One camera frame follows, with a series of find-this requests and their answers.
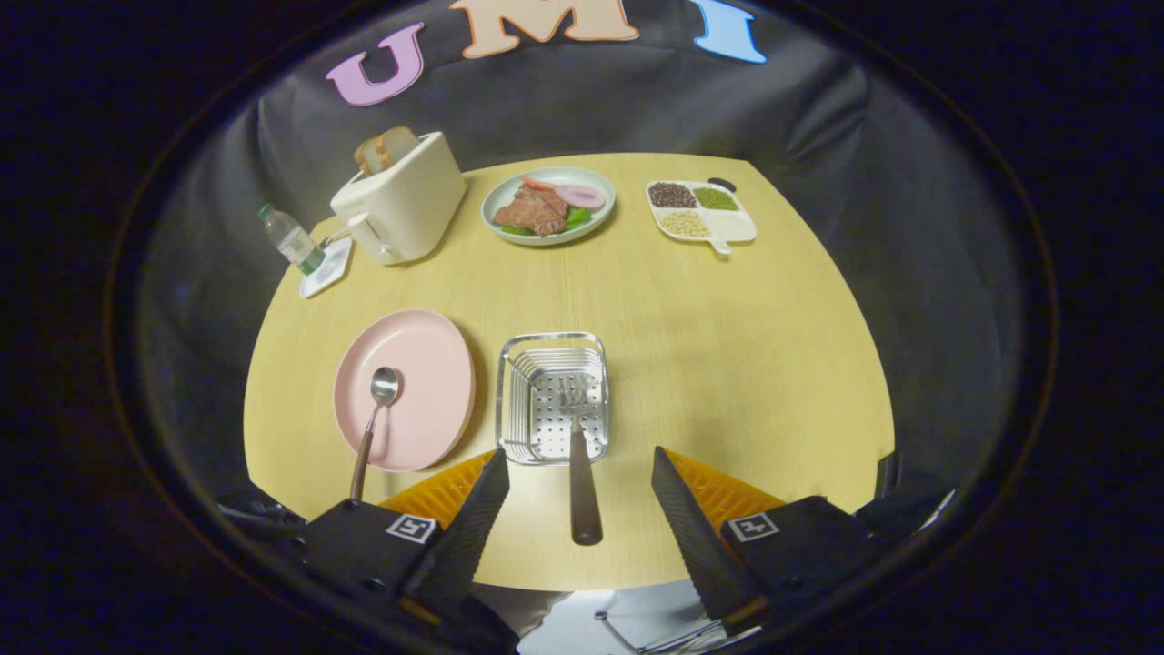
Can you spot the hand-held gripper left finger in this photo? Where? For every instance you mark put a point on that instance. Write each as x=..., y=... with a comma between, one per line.
x=459, y=537

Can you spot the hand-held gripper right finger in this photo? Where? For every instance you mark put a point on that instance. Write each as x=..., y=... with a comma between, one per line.
x=700, y=537

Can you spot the pink plate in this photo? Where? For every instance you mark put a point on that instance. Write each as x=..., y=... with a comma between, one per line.
x=427, y=382

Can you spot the black table clamp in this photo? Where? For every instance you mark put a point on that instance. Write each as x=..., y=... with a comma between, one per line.
x=887, y=475

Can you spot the square white coaster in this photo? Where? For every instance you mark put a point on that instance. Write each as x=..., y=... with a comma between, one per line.
x=332, y=273

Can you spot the white divided grain tray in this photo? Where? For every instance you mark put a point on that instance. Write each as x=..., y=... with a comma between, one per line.
x=732, y=223

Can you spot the brown meat piece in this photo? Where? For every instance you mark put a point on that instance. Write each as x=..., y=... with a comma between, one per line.
x=536, y=214

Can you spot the clear plastic water bottle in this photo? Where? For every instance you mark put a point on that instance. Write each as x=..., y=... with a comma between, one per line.
x=293, y=241

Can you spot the white toaster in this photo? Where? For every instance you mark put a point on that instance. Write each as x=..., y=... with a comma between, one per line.
x=409, y=200

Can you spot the green lettuce leaf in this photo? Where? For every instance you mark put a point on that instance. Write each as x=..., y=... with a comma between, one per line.
x=578, y=216

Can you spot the pale green plate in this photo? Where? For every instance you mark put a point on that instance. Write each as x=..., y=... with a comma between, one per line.
x=506, y=191

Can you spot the pink ham slice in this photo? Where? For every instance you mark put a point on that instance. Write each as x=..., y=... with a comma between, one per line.
x=582, y=196

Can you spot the red vegetable slice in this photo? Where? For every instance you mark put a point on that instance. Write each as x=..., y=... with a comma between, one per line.
x=536, y=183

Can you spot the black backdrop cloth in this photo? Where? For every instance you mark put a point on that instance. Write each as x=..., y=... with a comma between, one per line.
x=818, y=118

